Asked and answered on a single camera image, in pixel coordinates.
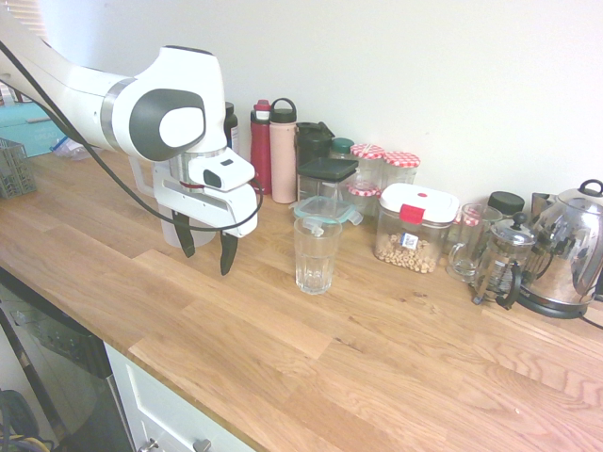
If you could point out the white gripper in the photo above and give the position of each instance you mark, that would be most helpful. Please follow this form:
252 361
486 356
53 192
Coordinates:
207 207

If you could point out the translucent pitcher with blue lid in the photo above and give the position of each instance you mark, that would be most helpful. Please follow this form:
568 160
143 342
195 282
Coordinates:
203 237

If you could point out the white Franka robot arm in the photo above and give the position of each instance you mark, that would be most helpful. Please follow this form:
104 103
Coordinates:
85 94

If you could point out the red water bottle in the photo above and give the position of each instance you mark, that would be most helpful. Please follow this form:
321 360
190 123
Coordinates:
260 160

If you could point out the pink water bottle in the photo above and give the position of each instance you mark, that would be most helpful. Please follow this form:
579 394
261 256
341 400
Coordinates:
282 165

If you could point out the clear drinking glass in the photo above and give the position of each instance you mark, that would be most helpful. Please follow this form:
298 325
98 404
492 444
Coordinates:
315 263

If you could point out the dark bottle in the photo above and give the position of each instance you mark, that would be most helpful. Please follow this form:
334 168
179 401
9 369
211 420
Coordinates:
232 127

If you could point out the glass container with teal lid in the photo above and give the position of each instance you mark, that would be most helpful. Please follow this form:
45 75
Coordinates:
325 207

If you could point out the square container with black lid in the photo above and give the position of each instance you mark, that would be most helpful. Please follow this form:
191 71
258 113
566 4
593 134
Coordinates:
327 168

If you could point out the white cabinet drawer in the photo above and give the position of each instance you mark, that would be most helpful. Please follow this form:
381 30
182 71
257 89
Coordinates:
160 405

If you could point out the small jar with gingham lid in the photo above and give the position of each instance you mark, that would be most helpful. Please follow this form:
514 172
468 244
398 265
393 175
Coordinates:
363 190

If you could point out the clear zip plastic bag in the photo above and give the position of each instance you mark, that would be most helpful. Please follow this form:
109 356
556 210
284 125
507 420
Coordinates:
70 150

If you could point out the jar with green lid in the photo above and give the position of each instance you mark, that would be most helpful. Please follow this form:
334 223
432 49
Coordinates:
341 145

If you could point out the tall jar with gingham lid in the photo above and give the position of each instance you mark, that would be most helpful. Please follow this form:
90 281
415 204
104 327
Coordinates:
367 151
401 160

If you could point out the black dishwasher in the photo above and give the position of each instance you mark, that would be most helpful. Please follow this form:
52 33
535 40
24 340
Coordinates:
56 358

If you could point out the metal drawer knob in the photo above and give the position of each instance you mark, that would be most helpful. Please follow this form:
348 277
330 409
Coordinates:
151 445
202 445

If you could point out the cereal container with white lid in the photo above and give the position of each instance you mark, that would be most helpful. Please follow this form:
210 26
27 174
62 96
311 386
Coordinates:
410 245

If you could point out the grey plastic basket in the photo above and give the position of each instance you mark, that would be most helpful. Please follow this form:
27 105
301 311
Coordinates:
16 169

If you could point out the teal bread box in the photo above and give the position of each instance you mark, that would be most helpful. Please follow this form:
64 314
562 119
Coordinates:
23 129

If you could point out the clear glass mug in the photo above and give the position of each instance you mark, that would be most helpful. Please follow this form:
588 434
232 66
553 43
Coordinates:
466 254

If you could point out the window blinds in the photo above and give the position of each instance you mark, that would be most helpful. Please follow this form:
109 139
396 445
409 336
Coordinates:
30 16

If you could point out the glass French press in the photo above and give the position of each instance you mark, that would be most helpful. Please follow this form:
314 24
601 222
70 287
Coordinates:
504 263

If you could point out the jar with dark lid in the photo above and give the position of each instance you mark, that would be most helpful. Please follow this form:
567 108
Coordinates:
506 201

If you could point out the black kettle base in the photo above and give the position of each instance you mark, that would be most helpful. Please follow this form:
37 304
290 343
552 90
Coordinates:
551 308

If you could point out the shiny steel electric kettle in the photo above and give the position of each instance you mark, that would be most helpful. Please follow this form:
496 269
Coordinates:
570 245

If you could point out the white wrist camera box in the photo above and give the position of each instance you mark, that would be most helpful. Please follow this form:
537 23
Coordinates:
228 173

